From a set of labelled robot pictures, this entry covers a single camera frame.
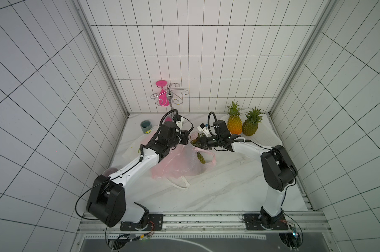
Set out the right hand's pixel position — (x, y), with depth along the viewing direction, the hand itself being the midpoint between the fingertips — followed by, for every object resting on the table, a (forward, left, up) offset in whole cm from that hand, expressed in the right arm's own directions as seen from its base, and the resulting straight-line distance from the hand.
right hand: (193, 142), depth 85 cm
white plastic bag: (-18, +5, -14) cm, 23 cm away
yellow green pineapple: (+18, -35, -4) cm, 40 cm away
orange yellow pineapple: (+21, -26, -4) cm, 33 cm away
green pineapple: (-1, -1, +3) cm, 3 cm away
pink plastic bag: (-12, +6, -1) cm, 13 cm away
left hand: (+2, +3, +5) cm, 6 cm away
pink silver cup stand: (+25, +17, +14) cm, 33 cm away
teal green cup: (+16, +33, -7) cm, 37 cm away
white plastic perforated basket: (+14, -46, -8) cm, 49 cm away
